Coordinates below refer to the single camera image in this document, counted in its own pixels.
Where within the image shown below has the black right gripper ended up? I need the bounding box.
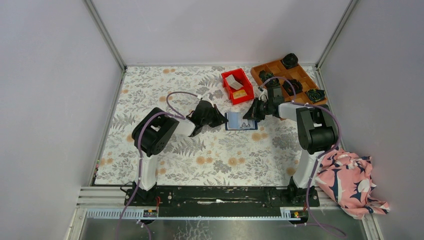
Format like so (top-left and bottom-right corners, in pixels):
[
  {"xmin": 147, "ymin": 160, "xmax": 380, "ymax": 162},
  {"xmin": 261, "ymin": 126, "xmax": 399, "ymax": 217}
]
[{"xmin": 242, "ymin": 98, "xmax": 272, "ymax": 121}]

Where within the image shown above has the silver credit card with chip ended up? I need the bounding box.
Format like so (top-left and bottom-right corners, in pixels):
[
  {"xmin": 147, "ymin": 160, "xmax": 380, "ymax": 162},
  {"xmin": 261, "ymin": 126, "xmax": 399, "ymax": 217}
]
[{"xmin": 239, "ymin": 118, "xmax": 258, "ymax": 130}]

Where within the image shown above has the navy blue card holder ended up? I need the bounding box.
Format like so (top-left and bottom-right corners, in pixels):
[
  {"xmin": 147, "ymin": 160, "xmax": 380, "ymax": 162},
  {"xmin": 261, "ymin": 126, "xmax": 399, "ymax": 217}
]
[{"xmin": 224, "ymin": 111, "xmax": 258, "ymax": 131}]

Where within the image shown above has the red plastic bin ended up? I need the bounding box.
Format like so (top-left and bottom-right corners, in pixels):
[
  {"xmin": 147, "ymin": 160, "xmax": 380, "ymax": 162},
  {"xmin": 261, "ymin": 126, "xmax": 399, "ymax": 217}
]
[{"xmin": 221, "ymin": 68, "xmax": 255, "ymax": 105}]

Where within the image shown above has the wooden compartment tray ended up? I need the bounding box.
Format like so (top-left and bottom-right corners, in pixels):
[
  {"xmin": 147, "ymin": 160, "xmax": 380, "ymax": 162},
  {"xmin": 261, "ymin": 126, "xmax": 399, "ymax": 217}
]
[{"xmin": 250, "ymin": 59, "xmax": 328, "ymax": 105}]

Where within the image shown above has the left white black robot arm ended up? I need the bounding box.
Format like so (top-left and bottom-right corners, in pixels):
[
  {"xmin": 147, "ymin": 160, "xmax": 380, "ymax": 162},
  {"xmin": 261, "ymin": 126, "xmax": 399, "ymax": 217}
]
[{"xmin": 131, "ymin": 100, "xmax": 228, "ymax": 206}]

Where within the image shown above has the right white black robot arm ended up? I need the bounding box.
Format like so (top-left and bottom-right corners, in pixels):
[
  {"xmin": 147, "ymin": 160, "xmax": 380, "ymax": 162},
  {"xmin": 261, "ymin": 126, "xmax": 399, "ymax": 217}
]
[{"xmin": 242, "ymin": 89, "xmax": 340, "ymax": 206}]

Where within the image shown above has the gold card in bin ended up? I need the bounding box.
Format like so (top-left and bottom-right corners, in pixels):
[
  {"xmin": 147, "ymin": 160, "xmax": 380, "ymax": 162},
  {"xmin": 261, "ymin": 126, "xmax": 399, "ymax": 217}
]
[{"xmin": 232, "ymin": 89, "xmax": 248, "ymax": 100}]

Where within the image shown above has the stack of silver cards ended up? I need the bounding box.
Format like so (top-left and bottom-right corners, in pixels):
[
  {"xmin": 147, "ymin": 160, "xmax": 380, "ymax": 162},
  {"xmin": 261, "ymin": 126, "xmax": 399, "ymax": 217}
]
[{"xmin": 225, "ymin": 74, "xmax": 243, "ymax": 90}]

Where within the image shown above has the rolled green tie bottom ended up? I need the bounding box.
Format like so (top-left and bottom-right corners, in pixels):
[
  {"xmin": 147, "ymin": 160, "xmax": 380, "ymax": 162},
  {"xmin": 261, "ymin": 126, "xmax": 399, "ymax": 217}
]
[{"xmin": 258, "ymin": 70, "xmax": 280, "ymax": 88}]

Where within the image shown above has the rolled dark tie centre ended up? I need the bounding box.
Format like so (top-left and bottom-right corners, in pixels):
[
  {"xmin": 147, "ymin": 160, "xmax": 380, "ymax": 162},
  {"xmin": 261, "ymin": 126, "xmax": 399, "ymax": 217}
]
[{"xmin": 282, "ymin": 79, "xmax": 303, "ymax": 96}]

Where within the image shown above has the rolled dark tie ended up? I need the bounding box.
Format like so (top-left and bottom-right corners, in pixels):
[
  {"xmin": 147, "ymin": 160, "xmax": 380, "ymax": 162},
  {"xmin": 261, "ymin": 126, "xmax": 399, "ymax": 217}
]
[
  {"xmin": 282, "ymin": 79, "xmax": 303, "ymax": 96},
  {"xmin": 280, "ymin": 53, "xmax": 299, "ymax": 70}
]

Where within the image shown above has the rolled dark tie top left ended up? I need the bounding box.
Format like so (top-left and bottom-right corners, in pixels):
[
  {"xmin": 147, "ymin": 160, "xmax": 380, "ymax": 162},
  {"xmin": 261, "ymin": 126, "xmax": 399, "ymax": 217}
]
[{"xmin": 280, "ymin": 53, "xmax": 299, "ymax": 70}]

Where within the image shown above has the pink floral cloth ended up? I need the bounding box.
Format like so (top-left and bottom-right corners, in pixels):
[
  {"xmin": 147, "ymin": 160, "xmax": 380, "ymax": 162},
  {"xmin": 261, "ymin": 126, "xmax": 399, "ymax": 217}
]
[{"xmin": 315, "ymin": 147, "xmax": 390, "ymax": 220}]

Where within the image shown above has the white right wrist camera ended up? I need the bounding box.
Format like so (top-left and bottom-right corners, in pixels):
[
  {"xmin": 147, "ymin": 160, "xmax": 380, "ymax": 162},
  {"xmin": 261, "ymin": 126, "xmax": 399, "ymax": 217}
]
[{"xmin": 258, "ymin": 91, "xmax": 268, "ymax": 102}]

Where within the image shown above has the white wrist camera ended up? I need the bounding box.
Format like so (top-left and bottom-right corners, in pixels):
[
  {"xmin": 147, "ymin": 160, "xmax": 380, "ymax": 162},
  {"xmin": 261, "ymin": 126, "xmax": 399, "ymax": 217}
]
[
  {"xmin": 197, "ymin": 92, "xmax": 214, "ymax": 104},
  {"xmin": 258, "ymin": 91, "xmax": 268, "ymax": 102}
]

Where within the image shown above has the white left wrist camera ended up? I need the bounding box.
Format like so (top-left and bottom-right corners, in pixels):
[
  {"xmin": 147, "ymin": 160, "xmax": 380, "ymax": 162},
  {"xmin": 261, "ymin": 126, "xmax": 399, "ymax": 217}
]
[{"xmin": 197, "ymin": 92, "xmax": 214, "ymax": 104}]

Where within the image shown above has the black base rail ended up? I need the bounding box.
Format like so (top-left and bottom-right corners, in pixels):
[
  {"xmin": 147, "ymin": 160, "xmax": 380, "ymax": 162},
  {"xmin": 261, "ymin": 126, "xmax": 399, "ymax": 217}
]
[{"xmin": 124, "ymin": 185, "xmax": 320, "ymax": 218}]

